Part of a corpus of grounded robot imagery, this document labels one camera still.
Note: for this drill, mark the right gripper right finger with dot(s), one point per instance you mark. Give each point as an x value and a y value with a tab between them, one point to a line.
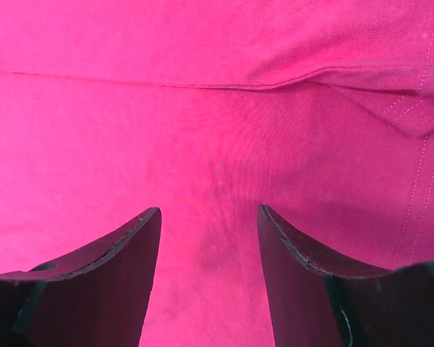
320	297

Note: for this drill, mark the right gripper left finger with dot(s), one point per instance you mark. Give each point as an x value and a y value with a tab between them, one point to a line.
96	295

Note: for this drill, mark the red t shirt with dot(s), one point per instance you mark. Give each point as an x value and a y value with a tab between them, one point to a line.
323	110

